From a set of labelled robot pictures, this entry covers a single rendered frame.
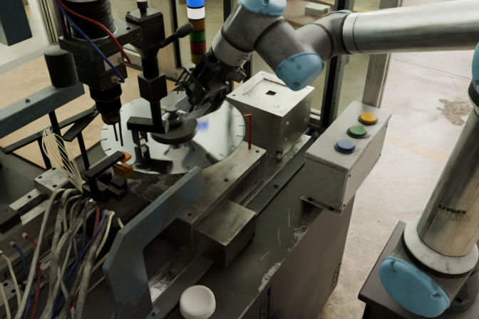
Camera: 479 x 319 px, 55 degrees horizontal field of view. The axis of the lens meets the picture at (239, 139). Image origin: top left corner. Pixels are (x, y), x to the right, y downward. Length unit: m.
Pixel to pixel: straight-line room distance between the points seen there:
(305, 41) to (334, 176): 0.39
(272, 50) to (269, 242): 0.47
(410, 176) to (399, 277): 1.73
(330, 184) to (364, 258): 1.00
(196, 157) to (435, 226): 0.49
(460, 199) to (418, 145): 2.07
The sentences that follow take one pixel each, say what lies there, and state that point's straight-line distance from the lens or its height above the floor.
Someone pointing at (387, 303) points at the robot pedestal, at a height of 0.75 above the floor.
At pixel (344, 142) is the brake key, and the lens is 1.11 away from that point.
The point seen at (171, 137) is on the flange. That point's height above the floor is 0.96.
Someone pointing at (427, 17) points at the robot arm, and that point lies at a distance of 0.78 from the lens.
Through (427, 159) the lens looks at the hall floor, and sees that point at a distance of 2.67.
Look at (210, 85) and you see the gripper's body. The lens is 0.92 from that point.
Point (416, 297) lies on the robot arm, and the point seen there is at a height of 0.92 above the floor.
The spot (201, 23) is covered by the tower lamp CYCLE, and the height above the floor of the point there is 1.09.
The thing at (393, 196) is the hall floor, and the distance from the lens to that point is 2.38.
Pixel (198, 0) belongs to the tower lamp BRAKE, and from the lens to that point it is 1.23.
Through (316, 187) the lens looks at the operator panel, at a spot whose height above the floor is 0.80.
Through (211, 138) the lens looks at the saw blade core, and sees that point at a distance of 1.03.
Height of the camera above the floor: 1.56
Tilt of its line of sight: 36 degrees down
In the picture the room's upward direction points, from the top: straight up
